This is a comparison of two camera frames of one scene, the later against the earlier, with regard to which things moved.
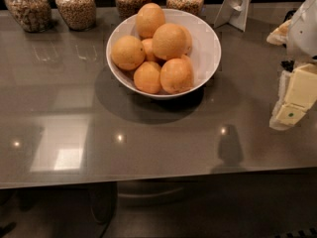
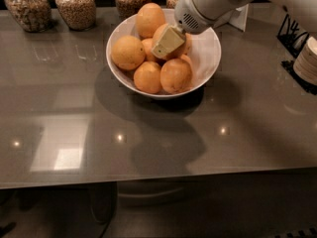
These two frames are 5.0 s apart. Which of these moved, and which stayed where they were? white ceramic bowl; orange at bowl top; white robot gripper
Moved: white robot gripper
Stayed: white ceramic bowl; orange at bowl top
